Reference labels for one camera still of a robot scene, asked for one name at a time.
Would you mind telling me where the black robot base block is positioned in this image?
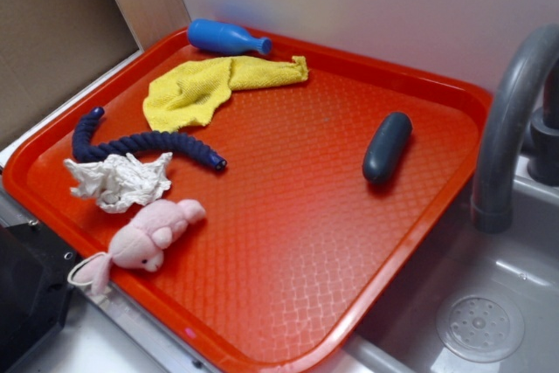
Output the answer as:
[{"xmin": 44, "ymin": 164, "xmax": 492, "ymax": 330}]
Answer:
[{"xmin": 1, "ymin": 224, "xmax": 77, "ymax": 372}]

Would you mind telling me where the red plastic tray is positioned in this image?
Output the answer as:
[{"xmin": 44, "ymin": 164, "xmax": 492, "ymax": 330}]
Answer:
[{"xmin": 2, "ymin": 26, "xmax": 494, "ymax": 373}]

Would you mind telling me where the dark grey oblong toy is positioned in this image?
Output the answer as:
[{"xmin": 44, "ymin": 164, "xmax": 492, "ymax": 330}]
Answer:
[{"xmin": 362, "ymin": 112, "xmax": 412, "ymax": 184}]

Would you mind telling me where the yellow cloth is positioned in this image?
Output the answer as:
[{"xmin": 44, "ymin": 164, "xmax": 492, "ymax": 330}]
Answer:
[{"xmin": 142, "ymin": 56, "xmax": 309, "ymax": 132}]

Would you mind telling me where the blue plastic bottle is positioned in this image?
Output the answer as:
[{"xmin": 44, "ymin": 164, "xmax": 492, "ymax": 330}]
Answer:
[{"xmin": 187, "ymin": 19, "xmax": 273, "ymax": 55}]

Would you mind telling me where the pink plush toy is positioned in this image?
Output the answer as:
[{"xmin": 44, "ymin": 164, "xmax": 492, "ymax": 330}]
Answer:
[{"xmin": 67, "ymin": 199, "xmax": 206, "ymax": 295}]

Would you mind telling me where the white crumpled rag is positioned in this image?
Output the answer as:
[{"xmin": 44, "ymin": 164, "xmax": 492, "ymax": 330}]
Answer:
[{"xmin": 64, "ymin": 152, "xmax": 173, "ymax": 214}]

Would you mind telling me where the grey faucet spout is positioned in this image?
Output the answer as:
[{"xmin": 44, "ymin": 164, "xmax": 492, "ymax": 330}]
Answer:
[{"xmin": 471, "ymin": 24, "xmax": 558, "ymax": 233}]

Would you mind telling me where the grey toy sink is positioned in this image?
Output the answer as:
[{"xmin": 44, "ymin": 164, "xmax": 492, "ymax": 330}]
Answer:
[{"xmin": 342, "ymin": 152, "xmax": 559, "ymax": 373}]

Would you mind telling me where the brown cardboard panel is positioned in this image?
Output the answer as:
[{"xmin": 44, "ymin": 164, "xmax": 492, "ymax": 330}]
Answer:
[{"xmin": 1, "ymin": 0, "xmax": 138, "ymax": 147}]

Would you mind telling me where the sink drain strainer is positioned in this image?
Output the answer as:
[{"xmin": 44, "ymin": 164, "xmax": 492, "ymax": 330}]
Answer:
[{"xmin": 436, "ymin": 293, "xmax": 525, "ymax": 363}]

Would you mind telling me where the dark blue rope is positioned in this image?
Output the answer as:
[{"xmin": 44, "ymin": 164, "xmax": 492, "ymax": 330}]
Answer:
[{"xmin": 72, "ymin": 106, "xmax": 228, "ymax": 172}]

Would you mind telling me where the dark grey faucet handle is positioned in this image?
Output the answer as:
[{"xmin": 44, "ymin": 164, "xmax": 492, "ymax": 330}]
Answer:
[{"xmin": 528, "ymin": 53, "xmax": 558, "ymax": 186}]

